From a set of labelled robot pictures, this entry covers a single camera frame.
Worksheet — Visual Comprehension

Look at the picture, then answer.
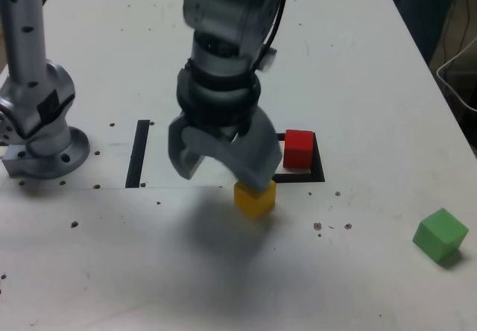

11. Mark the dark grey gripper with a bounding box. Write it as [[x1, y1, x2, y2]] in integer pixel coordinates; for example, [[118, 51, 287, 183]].
[[167, 109, 282, 192]]

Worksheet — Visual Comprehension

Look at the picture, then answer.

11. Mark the black tape square outline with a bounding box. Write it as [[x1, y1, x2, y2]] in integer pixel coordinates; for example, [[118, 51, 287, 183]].
[[274, 132, 326, 183]]

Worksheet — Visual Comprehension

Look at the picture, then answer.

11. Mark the yellow cube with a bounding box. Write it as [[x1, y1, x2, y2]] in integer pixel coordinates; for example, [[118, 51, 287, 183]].
[[233, 180, 277, 221]]

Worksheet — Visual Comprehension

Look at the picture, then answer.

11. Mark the green cube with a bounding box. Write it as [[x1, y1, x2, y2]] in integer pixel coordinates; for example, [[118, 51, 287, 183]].
[[411, 207, 470, 265]]

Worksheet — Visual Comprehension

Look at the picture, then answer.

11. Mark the white cable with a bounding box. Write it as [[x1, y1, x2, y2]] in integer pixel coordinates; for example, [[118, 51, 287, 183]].
[[435, 35, 477, 112]]

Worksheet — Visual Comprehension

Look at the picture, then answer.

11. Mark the black tape strip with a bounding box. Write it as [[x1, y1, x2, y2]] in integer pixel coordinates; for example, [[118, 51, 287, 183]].
[[124, 119, 151, 189]]

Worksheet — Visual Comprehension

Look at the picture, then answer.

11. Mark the red cube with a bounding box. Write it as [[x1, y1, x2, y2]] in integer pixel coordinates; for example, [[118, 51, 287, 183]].
[[282, 129, 315, 170]]

